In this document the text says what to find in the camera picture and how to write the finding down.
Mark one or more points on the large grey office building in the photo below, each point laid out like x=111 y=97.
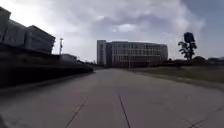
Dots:
x=133 y=53

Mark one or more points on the grass field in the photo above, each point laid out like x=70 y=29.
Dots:
x=190 y=73

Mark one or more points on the dark building with terraces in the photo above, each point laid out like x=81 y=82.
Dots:
x=30 y=40

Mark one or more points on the tall dark tree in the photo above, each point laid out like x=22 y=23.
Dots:
x=188 y=46

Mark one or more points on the pole with lamps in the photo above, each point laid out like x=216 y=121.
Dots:
x=61 y=46

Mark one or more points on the dark row of bushes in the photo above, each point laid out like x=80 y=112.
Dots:
x=200 y=60

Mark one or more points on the grey concrete road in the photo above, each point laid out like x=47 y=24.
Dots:
x=110 y=96

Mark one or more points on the small low building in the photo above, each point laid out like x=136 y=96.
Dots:
x=68 y=57

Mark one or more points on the dark low wall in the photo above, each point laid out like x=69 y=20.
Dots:
x=40 y=70

